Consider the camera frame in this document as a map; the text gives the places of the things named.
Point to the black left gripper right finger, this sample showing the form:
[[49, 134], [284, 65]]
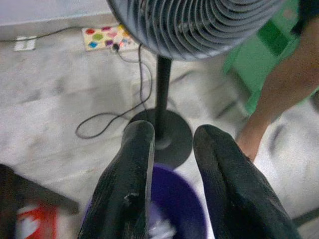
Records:
[[239, 194]]

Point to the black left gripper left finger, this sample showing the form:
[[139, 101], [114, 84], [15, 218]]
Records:
[[119, 194]]

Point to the purple plastic bin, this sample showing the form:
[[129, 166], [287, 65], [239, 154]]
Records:
[[174, 194]]

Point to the red and white bag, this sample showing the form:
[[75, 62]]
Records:
[[37, 221]]

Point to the person's bare leg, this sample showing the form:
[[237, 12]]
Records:
[[281, 82]]

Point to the green plastic stool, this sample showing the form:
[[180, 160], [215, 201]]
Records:
[[249, 57]]

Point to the colourful shapes puzzle board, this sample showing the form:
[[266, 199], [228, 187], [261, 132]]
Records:
[[99, 37]]

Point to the black standing fan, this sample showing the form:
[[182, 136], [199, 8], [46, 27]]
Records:
[[199, 25]]

